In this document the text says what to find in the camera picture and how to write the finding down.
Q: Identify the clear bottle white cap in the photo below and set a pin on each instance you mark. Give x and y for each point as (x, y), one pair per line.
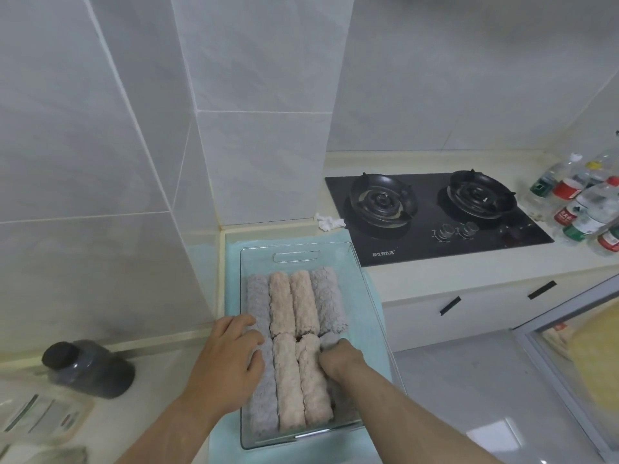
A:
(38, 415)

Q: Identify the person's right forearm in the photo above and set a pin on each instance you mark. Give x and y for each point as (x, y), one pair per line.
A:
(411, 420)

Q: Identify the white paper wad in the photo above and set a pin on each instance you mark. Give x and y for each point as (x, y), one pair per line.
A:
(329, 223)

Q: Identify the glass door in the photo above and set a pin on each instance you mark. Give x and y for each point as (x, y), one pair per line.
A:
(556, 372)

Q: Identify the person's right hand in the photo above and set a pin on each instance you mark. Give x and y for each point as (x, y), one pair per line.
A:
(343, 359)

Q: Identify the group of water bottles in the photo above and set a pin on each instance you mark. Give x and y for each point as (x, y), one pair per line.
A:
(566, 217)

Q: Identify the dark bottle black cap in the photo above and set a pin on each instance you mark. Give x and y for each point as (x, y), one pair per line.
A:
(92, 372)

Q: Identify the white stove cabinet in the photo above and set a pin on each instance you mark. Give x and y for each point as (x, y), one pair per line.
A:
(483, 318)

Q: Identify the clear plastic tray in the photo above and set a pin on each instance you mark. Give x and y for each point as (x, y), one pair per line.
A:
(358, 294)

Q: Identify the black gas stove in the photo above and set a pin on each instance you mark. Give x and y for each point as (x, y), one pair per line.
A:
(425, 246)

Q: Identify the person's left hand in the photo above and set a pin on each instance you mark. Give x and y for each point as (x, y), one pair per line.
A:
(227, 367)

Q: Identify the clear plastic storage bin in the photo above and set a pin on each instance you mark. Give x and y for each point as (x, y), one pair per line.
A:
(232, 285)

